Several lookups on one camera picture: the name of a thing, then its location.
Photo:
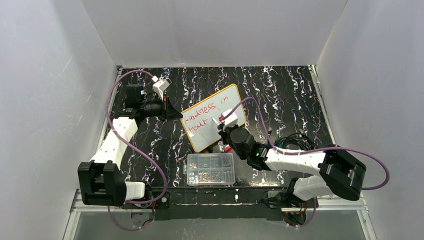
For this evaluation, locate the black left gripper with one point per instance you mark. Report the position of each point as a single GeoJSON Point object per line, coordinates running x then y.
{"type": "Point", "coordinates": [165, 108]}

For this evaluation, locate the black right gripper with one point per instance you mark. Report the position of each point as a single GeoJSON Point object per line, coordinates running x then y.
{"type": "Point", "coordinates": [225, 131]}

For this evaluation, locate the yellow framed whiteboard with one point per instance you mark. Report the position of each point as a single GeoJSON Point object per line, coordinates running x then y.
{"type": "Point", "coordinates": [197, 120]}

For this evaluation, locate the red marker cap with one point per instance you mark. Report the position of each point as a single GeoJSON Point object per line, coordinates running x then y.
{"type": "Point", "coordinates": [227, 149]}

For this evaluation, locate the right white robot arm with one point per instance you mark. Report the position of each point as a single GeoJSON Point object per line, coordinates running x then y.
{"type": "Point", "coordinates": [331, 172]}

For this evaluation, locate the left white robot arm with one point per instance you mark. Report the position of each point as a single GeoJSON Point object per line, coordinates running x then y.
{"type": "Point", "coordinates": [100, 179]}

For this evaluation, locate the clear plastic screw box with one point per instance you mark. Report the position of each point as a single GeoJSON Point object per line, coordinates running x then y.
{"type": "Point", "coordinates": [208, 169]}

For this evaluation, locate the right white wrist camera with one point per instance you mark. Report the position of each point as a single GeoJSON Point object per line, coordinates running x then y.
{"type": "Point", "coordinates": [228, 119]}

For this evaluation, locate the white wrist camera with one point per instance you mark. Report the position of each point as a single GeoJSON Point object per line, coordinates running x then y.
{"type": "Point", "coordinates": [159, 86]}
{"type": "Point", "coordinates": [228, 119]}

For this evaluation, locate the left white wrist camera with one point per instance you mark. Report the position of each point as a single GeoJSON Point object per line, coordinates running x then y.
{"type": "Point", "coordinates": [159, 86]}

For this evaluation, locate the black ethernet cable teal plug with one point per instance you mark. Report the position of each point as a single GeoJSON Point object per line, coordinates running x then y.
{"type": "Point", "coordinates": [299, 140]}

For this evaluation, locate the aluminium side rail left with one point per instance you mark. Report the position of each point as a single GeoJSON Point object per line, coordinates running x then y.
{"type": "Point", "coordinates": [106, 108]}

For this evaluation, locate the aluminium side rail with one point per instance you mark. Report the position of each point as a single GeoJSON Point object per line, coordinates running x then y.
{"type": "Point", "coordinates": [316, 82]}
{"type": "Point", "coordinates": [106, 108]}

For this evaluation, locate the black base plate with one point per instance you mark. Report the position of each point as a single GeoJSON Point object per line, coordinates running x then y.
{"type": "Point", "coordinates": [267, 212]}

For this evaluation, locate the aluminium side rail right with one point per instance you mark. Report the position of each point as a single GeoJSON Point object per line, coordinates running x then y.
{"type": "Point", "coordinates": [316, 82]}

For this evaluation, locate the aluminium front rail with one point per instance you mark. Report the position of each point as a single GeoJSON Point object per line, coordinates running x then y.
{"type": "Point", "coordinates": [244, 196]}

